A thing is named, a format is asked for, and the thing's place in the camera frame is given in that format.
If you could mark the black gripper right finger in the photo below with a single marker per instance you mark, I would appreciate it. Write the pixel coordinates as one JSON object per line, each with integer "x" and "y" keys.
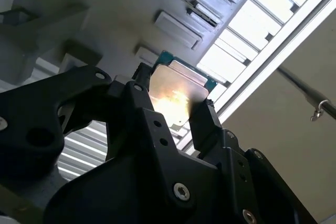
{"x": 236, "y": 171}

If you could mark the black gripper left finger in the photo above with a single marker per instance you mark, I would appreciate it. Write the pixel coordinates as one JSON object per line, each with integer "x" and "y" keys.
{"x": 34, "y": 113}

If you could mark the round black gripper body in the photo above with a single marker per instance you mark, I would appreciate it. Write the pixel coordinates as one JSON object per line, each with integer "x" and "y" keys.
{"x": 118, "y": 197}

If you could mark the silver CPU with green board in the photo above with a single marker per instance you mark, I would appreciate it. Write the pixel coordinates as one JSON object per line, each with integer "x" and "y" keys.
{"x": 178, "y": 87}

